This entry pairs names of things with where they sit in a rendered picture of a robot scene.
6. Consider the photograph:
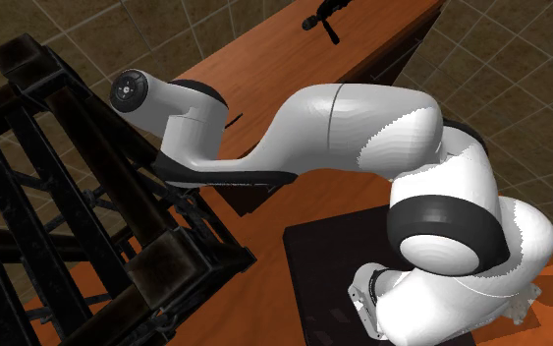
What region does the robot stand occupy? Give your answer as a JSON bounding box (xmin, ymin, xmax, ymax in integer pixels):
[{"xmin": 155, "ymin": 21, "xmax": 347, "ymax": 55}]
[{"xmin": 282, "ymin": 204, "xmax": 479, "ymax": 346}]

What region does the brown wooden table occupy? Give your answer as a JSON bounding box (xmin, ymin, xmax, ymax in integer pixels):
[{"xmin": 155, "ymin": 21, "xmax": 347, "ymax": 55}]
[{"xmin": 0, "ymin": 0, "xmax": 553, "ymax": 346}]

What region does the black long-handled tool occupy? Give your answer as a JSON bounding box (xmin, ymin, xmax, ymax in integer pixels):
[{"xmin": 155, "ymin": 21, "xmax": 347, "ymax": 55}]
[{"xmin": 302, "ymin": 0, "xmax": 355, "ymax": 46}]

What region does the black metal frame rack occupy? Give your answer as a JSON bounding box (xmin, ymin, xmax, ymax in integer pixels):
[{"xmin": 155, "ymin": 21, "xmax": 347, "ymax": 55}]
[{"xmin": 0, "ymin": 31, "xmax": 258, "ymax": 346}]

